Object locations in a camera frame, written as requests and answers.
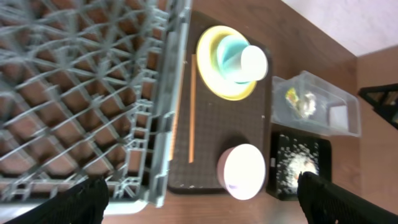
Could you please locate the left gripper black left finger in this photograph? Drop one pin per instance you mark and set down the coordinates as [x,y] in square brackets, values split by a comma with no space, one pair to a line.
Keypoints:
[84,203]

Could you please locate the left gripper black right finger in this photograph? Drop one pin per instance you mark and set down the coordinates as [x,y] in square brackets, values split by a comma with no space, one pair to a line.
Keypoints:
[325,202]

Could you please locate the pile of rice waste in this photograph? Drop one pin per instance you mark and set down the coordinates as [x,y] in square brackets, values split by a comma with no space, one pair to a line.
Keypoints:
[295,155]

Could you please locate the white pink bowl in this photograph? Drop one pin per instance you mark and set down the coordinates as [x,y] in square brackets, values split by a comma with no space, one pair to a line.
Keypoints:
[241,170]

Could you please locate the white tissue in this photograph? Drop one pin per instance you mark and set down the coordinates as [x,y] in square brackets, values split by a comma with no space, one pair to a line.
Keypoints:
[307,105]

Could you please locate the green yellow snack wrapper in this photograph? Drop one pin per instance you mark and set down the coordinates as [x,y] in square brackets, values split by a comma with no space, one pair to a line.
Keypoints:
[292,97]

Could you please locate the grey dishwasher rack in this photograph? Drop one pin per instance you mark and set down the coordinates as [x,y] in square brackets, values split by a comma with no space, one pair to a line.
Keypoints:
[89,88]

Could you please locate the black tray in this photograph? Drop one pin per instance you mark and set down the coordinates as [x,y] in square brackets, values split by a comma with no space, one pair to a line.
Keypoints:
[325,164]

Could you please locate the clear plastic bin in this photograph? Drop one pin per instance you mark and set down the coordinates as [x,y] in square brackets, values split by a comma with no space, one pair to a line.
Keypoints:
[337,111]

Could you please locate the dark brown tray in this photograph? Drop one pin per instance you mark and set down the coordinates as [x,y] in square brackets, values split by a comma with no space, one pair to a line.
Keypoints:
[219,124]

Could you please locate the cream cup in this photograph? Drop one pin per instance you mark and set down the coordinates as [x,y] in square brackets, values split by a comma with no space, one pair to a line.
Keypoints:
[252,65]

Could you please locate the yellow plate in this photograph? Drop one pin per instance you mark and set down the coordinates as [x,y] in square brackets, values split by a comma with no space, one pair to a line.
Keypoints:
[208,66]

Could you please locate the light blue bowl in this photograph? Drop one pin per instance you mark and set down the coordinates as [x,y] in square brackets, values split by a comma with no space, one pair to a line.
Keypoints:
[233,59]

